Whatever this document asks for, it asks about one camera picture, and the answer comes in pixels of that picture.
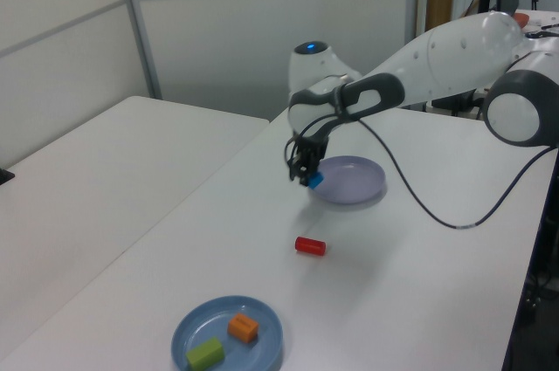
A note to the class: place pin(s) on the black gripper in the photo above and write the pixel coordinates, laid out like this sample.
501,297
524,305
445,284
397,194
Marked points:
308,146

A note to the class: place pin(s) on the small blue block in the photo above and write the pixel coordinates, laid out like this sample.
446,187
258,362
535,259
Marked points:
316,180

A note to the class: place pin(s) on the red cylinder block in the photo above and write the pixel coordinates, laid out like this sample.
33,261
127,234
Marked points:
311,246

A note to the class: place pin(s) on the orange rectangular block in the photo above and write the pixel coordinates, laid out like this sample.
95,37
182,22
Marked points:
243,326

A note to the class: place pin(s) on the green rectangular block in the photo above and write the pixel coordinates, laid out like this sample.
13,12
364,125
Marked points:
205,352

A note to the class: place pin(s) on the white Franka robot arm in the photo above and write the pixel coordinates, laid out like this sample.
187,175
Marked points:
458,61

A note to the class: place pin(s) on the purple plate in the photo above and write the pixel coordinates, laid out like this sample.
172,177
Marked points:
354,179

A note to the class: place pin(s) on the blue plate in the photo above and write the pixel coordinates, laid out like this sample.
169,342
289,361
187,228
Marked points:
262,353

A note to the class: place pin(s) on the wooden cabinet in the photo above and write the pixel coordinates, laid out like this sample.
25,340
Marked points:
439,0

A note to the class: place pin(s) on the red bowl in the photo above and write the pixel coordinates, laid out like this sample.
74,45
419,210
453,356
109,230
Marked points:
522,18

